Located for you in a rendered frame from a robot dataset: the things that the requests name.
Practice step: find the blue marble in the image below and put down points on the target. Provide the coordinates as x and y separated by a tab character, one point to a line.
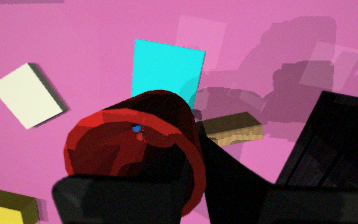
136	127

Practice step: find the yellow flat block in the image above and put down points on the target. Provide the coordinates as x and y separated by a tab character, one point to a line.
17	209

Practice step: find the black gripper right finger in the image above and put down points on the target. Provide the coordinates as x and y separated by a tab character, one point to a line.
236	195

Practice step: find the cream flat rectangular block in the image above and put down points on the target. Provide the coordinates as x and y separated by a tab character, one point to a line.
29	96

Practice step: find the light wood plank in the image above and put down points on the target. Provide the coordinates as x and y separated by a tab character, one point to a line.
231	129

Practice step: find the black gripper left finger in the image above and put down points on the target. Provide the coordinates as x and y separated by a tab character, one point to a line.
155	196

